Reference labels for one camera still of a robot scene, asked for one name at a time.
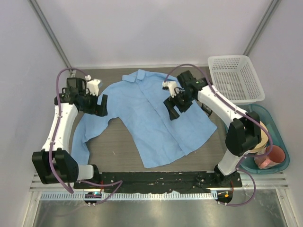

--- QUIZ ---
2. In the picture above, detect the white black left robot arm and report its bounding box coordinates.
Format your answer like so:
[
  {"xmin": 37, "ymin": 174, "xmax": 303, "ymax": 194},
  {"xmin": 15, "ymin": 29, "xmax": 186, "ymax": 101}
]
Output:
[{"xmin": 32, "ymin": 76, "xmax": 107, "ymax": 189}]

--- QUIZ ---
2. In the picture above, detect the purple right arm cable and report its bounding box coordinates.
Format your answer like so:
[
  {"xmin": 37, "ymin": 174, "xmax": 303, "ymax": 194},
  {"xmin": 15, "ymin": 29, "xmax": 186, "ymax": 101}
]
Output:
[{"xmin": 164, "ymin": 63, "xmax": 274, "ymax": 208}]

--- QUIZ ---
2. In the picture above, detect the teal plastic tray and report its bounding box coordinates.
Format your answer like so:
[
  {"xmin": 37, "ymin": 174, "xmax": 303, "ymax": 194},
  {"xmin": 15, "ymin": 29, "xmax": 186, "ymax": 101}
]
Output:
[{"xmin": 240, "ymin": 104, "xmax": 290, "ymax": 175}]

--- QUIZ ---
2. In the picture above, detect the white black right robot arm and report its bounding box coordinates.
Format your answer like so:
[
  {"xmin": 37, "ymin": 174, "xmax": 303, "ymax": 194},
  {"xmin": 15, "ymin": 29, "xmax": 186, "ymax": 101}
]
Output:
[{"xmin": 162, "ymin": 70, "xmax": 261, "ymax": 187}]

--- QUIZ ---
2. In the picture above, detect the cream bird pattern plate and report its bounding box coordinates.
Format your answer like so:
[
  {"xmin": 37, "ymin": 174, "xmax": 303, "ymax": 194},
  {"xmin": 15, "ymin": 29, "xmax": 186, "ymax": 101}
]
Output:
[{"xmin": 249, "ymin": 129, "xmax": 269, "ymax": 155}]

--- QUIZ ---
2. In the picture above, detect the white plastic mesh basket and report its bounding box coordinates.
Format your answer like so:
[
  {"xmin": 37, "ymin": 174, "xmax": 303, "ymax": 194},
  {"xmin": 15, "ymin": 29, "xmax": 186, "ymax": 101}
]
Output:
[{"xmin": 208, "ymin": 55, "xmax": 265, "ymax": 105}]

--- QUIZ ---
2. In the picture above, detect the light blue button shirt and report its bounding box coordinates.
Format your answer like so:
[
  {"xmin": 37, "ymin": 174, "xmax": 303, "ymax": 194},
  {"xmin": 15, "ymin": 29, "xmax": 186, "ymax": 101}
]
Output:
[{"xmin": 71, "ymin": 70, "xmax": 216, "ymax": 168}]

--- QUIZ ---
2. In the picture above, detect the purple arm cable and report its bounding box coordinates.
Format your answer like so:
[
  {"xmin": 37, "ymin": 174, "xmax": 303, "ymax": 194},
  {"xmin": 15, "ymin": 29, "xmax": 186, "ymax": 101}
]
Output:
[
  {"xmin": 164, "ymin": 63, "xmax": 274, "ymax": 208},
  {"xmin": 48, "ymin": 68, "xmax": 124, "ymax": 206}
]

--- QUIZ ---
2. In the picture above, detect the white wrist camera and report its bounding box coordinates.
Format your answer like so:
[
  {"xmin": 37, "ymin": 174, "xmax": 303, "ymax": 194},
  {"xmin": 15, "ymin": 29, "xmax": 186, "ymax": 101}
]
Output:
[
  {"xmin": 85, "ymin": 75, "xmax": 102, "ymax": 96},
  {"xmin": 162, "ymin": 81, "xmax": 178, "ymax": 98}
]

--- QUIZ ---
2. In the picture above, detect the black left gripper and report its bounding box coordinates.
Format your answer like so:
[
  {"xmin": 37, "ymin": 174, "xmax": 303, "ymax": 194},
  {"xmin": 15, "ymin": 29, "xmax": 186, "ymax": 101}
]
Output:
[{"xmin": 80, "ymin": 90, "xmax": 107, "ymax": 117}]

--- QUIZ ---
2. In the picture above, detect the white slotted cable duct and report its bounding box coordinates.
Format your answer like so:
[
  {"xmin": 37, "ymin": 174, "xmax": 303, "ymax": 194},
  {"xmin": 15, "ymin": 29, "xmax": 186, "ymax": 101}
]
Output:
[{"xmin": 40, "ymin": 191, "xmax": 217, "ymax": 201}]

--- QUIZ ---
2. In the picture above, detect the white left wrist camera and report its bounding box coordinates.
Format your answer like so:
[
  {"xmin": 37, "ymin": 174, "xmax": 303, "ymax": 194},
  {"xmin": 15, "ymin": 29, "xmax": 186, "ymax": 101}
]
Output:
[{"xmin": 85, "ymin": 75, "xmax": 102, "ymax": 96}]

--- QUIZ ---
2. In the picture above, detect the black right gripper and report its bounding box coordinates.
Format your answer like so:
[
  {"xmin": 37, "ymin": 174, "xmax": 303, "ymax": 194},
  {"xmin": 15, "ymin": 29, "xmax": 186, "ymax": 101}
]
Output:
[{"xmin": 164, "ymin": 89, "xmax": 195, "ymax": 121}]

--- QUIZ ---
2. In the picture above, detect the black brooch box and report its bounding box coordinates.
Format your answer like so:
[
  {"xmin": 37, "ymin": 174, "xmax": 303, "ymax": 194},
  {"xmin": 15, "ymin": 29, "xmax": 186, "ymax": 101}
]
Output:
[{"xmin": 201, "ymin": 104, "xmax": 213, "ymax": 117}]

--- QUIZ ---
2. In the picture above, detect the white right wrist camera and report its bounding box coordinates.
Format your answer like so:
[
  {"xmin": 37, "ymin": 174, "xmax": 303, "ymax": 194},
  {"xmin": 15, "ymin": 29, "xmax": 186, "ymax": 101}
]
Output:
[{"xmin": 162, "ymin": 81, "xmax": 178, "ymax": 98}]

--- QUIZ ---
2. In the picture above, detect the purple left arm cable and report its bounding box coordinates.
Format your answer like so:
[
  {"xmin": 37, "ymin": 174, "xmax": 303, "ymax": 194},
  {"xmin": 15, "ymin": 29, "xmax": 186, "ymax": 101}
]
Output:
[{"xmin": 48, "ymin": 68, "xmax": 124, "ymax": 206}]

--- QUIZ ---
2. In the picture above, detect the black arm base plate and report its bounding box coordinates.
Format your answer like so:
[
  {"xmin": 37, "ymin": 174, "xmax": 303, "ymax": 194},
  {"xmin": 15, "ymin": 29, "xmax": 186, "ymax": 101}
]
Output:
[{"xmin": 73, "ymin": 170, "xmax": 243, "ymax": 193}]

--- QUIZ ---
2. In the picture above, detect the pink ceramic mug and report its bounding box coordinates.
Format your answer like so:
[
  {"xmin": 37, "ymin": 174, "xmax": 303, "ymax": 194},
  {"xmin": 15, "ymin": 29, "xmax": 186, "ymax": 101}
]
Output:
[{"xmin": 254, "ymin": 145, "xmax": 286, "ymax": 169}]

